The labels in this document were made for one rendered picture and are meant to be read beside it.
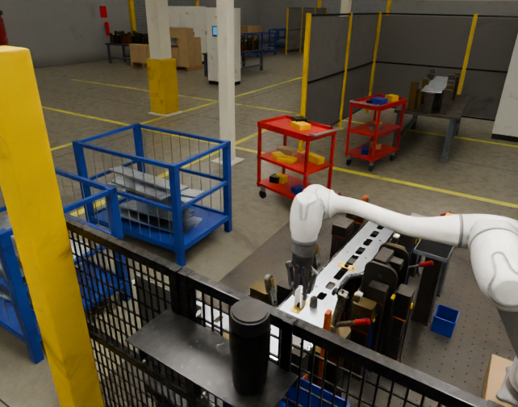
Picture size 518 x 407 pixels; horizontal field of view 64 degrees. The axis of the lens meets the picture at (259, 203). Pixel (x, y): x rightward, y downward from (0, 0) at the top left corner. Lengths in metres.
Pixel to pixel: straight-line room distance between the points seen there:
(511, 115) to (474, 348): 6.57
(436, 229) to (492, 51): 7.90
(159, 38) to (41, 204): 7.71
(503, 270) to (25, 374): 2.74
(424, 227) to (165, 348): 0.83
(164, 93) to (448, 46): 5.57
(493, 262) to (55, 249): 1.14
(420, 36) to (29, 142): 8.62
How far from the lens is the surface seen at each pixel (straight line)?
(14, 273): 2.80
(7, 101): 1.11
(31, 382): 3.09
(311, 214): 1.35
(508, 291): 1.21
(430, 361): 2.09
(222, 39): 5.80
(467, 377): 2.09
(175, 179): 3.38
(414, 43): 9.34
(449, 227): 1.37
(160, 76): 8.81
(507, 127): 8.51
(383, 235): 2.32
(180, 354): 0.95
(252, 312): 0.75
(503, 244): 1.26
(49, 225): 1.22
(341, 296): 1.47
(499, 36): 9.14
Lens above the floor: 2.10
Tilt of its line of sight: 25 degrees down
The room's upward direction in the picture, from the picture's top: 1 degrees clockwise
